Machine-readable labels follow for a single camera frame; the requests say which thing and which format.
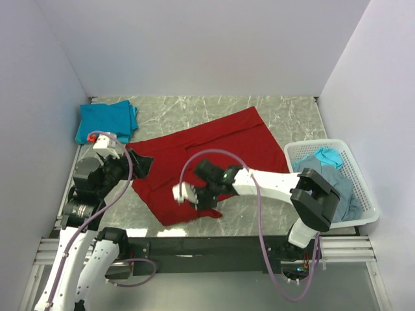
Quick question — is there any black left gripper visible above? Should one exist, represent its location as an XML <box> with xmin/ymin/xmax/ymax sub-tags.
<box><xmin>96</xmin><ymin>147</ymin><xmax>154</xmax><ymax>197</ymax></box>

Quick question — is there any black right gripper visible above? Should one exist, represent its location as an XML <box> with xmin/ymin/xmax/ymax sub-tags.
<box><xmin>188</xmin><ymin>180</ymin><xmax>221</xmax><ymax>211</ymax></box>

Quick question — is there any red t shirt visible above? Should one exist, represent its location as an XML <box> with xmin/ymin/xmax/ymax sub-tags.
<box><xmin>125</xmin><ymin>106</ymin><xmax>291</xmax><ymax>227</ymax></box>

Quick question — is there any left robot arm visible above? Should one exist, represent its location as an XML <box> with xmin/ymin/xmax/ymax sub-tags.
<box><xmin>34</xmin><ymin>149</ymin><xmax>153</xmax><ymax>310</ymax></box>

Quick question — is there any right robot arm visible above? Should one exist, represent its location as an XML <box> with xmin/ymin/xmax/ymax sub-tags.
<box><xmin>191</xmin><ymin>159</ymin><xmax>340</xmax><ymax>261</ymax></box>

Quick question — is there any folded blue t shirt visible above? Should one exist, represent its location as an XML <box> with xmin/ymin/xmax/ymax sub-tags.
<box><xmin>79</xmin><ymin>100</ymin><xmax>136</xmax><ymax>141</ymax></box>

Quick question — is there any folded teal t shirt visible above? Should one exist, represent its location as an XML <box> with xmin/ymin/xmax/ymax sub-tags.
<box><xmin>75</xmin><ymin>105</ymin><xmax>140</xmax><ymax>146</ymax></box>

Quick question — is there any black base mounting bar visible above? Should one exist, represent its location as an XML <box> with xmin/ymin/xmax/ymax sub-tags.
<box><xmin>106</xmin><ymin>235</ymin><xmax>314</xmax><ymax>280</ymax></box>

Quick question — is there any white plastic basket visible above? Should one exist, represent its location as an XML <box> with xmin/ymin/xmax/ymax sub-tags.
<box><xmin>284</xmin><ymin>139</ymin><xmax>379</xmax><ymax>229</ymax></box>

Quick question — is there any teal t shirt in basket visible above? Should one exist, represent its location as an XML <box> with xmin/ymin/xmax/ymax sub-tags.
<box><xmin>314</xmin><ymin>147</ymin><xmax>344</xmax><ymax>170</ymax></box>

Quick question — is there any grey blue t shirt in basket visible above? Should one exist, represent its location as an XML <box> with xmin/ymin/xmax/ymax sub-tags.
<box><xmin>292</xmin><ymin>154</ymin><xmax>362</xmax><ymax>223</ymax></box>

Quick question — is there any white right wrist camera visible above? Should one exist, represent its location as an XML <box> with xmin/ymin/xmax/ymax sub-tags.
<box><xmin>172</xmin><ymin>182</ymin><xmax>198</xmax><ymax>205</ymax></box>

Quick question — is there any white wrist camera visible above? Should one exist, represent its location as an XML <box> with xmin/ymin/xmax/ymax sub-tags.
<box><xmin>172</xmin><ymin>182</ymin><xmax>198</xmax><ymax>205</ymax></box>
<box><xmin>87</xmin><ymin>133</ymin><xmax>119</xmax><ymax>159</ymax></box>

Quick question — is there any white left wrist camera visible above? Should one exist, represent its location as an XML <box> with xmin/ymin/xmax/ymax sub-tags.
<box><xmin>87</xmin><ymin>133</ymin><xmax>119</xmax><ymax>159</ymax></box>

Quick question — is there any aluminium frame rail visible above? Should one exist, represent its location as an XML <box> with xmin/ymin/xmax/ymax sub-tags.
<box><xmin>33</xmin><ymin>236</ymin><xmax>377</xmax><ymax>266</ymax></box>

